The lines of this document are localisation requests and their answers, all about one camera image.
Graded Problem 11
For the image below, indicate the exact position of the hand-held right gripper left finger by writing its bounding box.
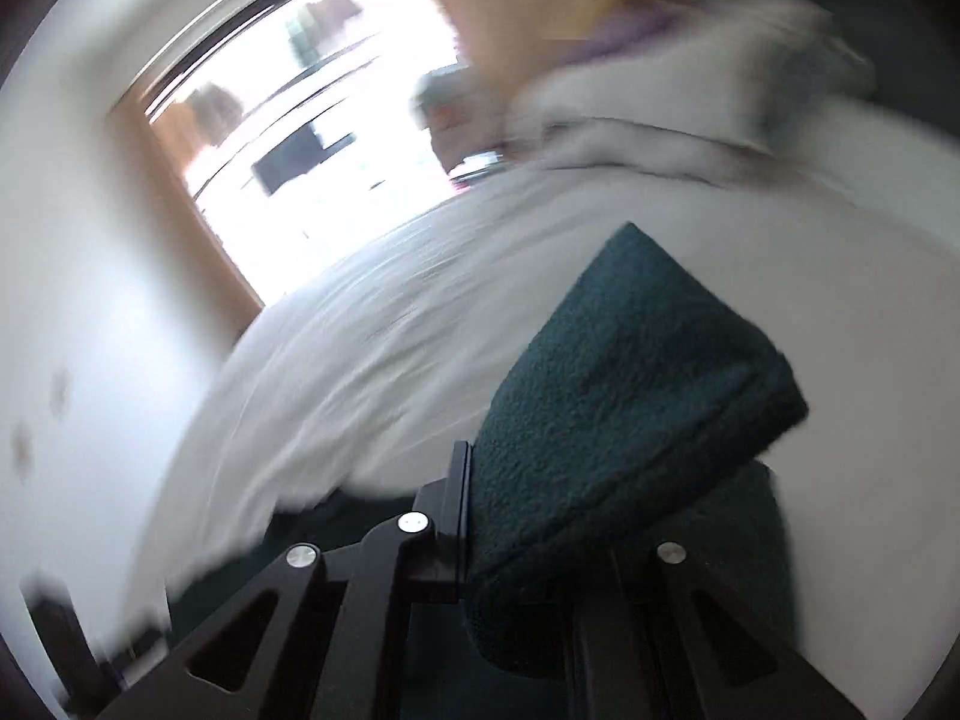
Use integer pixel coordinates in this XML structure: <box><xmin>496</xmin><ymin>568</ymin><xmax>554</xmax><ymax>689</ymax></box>
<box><xmin>97</xmin><ymin>441</ymin><xmax>477</xmax><ymax>720</ymax></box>

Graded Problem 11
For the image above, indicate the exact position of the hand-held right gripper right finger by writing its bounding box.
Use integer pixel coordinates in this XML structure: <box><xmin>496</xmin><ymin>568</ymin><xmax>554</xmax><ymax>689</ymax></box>
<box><xmin>562</xmin><ymin>538</ymin><xmax>871</xmax><ymax>720</ymax></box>

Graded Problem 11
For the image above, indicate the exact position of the dark green fleece cloth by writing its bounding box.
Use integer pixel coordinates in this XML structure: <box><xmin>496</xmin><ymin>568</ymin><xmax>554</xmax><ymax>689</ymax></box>
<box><xmin>171</xmin><ymin>221</ymin><xmax>811</xmax><ymax>720</ymax></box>

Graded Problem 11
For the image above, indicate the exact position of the white bed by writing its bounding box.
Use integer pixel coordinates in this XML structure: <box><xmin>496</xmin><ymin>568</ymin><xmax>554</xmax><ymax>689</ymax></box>
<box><xmin>124</xmin><ymin>165</ymin><xmax>960</xmax><ymax>661</ymax></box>

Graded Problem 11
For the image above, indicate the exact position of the glass balcony door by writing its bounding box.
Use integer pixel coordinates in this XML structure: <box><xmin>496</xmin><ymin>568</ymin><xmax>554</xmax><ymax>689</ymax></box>
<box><xmin>146</xmin><ymin>0</ymin><xmax>496</xmax><ymax>308</ymax></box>

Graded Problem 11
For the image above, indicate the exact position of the tan curtain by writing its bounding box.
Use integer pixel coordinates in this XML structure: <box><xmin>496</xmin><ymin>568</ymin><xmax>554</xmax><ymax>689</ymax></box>
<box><xmin>409</xmin><ymin>0</ymin><xmax>631</xmax><ymax>102</ymax></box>
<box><xmin>105</xmin><ymin>101</ymin><xmax>263</xmax><ymax>316</ymax></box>

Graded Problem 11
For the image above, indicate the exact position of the dark hanging garment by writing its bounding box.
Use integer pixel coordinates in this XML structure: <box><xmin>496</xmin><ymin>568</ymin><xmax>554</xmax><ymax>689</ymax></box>
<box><xmin>251</xmin><ymin>124</ymin><xmax>357</xmax><ymax>196</ymax></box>

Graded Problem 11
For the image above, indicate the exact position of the white plastic bag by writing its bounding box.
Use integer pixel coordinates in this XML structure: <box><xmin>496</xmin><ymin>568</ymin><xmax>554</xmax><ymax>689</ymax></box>
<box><xmin>412</xmin><ymin>67</ymin><xmax>511</xmax><ymax>181</ymax></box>

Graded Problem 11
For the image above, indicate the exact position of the grey hanging garment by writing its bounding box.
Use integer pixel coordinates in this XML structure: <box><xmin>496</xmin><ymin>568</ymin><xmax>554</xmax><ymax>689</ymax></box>
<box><xmin>184</xmin><ymin>86</ymin><xmax>241</xmax><ymax>143</ymax></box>
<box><xmin>285</xmin><ymin>0</ymin><xmax>361</xmax><ymax>53</ymax></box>

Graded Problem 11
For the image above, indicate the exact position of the white crumpled blanket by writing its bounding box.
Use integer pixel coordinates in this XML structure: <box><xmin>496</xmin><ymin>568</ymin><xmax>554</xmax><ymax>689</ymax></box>
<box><xmin>502</xmin><ymin>0</ymin><xmax>878</xmax><ymax>188</ymax></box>

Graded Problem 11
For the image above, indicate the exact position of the purple cloth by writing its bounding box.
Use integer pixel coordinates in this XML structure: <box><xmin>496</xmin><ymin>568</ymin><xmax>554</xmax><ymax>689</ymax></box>
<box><xmin>570</xmin><ymin>4</ymin><xmax>698</xmax><ymax>65</ymax></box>

